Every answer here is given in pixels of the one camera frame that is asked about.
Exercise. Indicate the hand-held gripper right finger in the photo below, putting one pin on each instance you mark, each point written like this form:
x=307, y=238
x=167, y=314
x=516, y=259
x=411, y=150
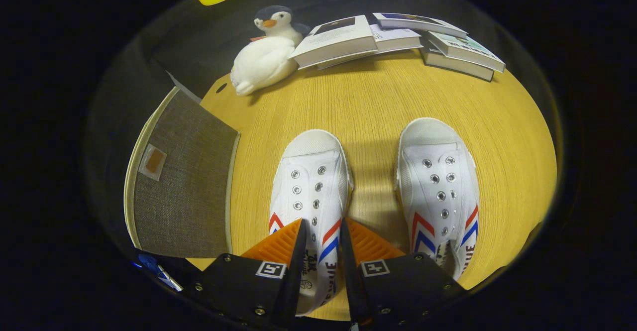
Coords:
x=351, y=271

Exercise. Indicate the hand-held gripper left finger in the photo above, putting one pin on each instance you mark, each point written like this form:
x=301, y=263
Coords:
x=294, y=271

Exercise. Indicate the white canvas shoe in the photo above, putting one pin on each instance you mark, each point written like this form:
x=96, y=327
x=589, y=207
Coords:
x=438, y=181
x=311, y=171

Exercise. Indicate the grey fabric storage box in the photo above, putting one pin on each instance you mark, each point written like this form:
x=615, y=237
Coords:
x=189, y=181

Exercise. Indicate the white round plush toy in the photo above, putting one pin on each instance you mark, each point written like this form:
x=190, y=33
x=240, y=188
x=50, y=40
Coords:
x=264, y=64

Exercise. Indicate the dark thick book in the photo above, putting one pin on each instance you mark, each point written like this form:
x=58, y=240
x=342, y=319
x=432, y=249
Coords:
x=458, y=66

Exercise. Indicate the white book with portrait cover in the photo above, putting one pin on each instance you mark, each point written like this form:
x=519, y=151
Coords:
x=333, y=40

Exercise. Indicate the plain white book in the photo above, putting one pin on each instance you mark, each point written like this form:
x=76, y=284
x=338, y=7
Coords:
x=395, y=37

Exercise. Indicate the book with pale green cover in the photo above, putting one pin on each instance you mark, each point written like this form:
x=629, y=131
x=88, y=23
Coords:
x=463, y=50

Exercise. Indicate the penguin plush toy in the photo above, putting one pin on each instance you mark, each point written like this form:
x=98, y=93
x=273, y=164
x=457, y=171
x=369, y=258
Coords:
x=278, y=22

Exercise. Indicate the white book with blue picture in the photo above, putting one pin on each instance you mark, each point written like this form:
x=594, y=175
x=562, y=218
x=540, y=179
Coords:
x=418, y=22

